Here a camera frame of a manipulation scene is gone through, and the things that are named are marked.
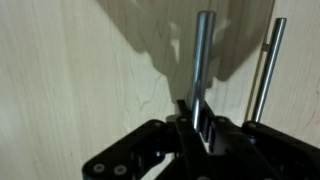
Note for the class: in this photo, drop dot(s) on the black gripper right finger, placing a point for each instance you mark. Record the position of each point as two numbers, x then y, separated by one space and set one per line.
255 151

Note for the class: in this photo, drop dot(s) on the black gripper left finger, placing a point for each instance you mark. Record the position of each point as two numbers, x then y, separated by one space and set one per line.
134 155

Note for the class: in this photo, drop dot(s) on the door steel handle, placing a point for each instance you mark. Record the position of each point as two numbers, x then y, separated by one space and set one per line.
203 40
272 49

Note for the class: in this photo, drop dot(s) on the right wooden cabinet door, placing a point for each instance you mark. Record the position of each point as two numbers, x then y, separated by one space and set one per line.
292 104

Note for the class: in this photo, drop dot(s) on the wooden cabinet door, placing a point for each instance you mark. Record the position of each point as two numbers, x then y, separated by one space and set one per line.
77 75
292 104

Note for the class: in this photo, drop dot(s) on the left wooden cabinet door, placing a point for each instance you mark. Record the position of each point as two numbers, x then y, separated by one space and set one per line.
77 75

